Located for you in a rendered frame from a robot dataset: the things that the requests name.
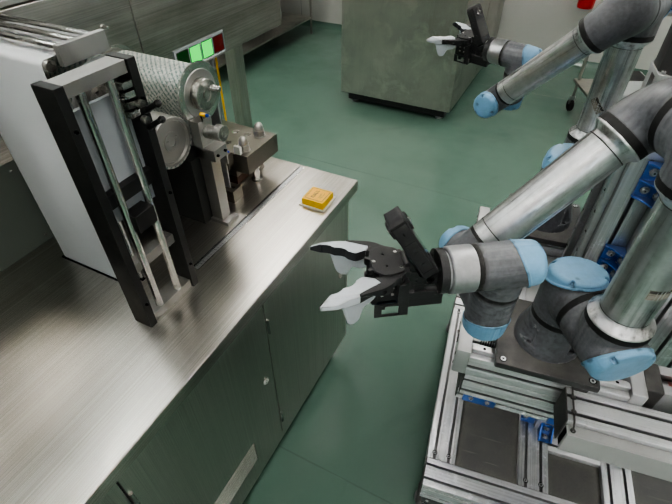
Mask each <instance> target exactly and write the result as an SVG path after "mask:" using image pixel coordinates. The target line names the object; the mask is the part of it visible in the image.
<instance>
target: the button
mask: <svg viewBox="0 0 672 504"><path fill-rule="evenodd" d="M332 199H333V192H331V191H328V190H324V189H321V188H317V187H314V186H313V187H312V188H311V189H310V190H309V191H308V192H307V193H306V194H305V195H304V196H303V197H302V204H305V205H308V206H311V207H315V208H318V209H321V210H323V209H324V208H325V207H326V206H327V205H328V203H329V202H330V201H331V200H332Z"/></svg>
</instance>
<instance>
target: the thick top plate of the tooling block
mask: <svg viewBox="0 0 672 504"><path fill-rule="evenodd" d="M222 125H226V126H227V127H228V130H229V135H228V138H227V139H226V140H225V143H226V146H227V151H229V152H230V151H231V152H232V153H233V159H234V165H235V167H234V168H232V169H231V170H234V171H237V172H241V173H244V174H248V175H250V174H251V173H252V172H254V171H255V170H256V169H257V168H258V167H260V166H261V165H262V164H263V163H264V162H265V161H267V160H268V159H269V158H270V157H271V156H273V155H274V154H275V153H276V152H277V151H278V144H277V134H276V133H272V132H268V131H264V133H265V137H264V138H260V139H258V138H254V136H253V135H254V128H252V127H248V126H244V125H240V124H236V123H232V122H228V121H224V120H222ZM240 136H245V137H246V138H247V140H248V143H249V148H250V149H251V150H250V152H248V153H242V154H241V155H238V154H234V149H233V146H234V145H238V139H239V137H240Z"/></svg>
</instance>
